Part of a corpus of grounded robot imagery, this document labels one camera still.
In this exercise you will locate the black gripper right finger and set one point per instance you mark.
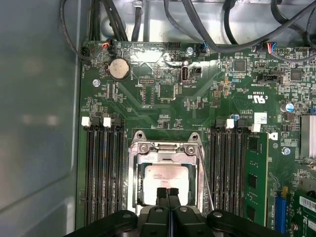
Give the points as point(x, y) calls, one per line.
point(190, 222)

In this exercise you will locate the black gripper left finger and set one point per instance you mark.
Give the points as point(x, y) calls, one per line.
point(153, 222)

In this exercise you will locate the silver square CPU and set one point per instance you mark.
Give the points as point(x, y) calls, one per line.
point(168, 175)

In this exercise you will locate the metal socket cover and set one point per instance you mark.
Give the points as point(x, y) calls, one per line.
point(148, 158)

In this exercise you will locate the CPU socket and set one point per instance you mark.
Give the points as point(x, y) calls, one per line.
point(133, 177)

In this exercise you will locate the black RAM slot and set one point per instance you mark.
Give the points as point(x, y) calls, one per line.
point(90, 172)
point(109, 172)
point(216, 172)
point(227, 172)
point(100, 172)
point(119, 172)
point(238, 172)

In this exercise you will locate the blue expansion slot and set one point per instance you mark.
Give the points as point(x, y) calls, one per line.
point(281, 212)

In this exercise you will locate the green RAM stick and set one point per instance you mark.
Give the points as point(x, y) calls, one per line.
point(256, 163)

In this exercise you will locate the graphics card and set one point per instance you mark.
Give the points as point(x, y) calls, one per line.
point(306, 214)

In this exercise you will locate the silver motherboard screw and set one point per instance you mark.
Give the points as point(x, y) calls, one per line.
point(190, 51)
point(96, 82)
point(286, 151)

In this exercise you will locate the green motherboard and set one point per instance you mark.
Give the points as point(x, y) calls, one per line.
point(172, 103)

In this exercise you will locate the white label sticker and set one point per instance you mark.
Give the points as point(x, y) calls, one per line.
point(261, 118)

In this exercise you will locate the silver heatsink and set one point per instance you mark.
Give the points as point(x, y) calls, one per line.
point(308, 135)

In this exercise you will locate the internal USB port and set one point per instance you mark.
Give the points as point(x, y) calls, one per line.
point(185, 73)

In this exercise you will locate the blue silver capacitor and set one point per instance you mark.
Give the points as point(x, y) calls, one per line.
point(288, 108)

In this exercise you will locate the silver coin cell battery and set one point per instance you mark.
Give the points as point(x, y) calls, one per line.
point(119, 69)

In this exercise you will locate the dark grey PC case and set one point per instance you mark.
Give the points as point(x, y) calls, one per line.
point(37, 98)

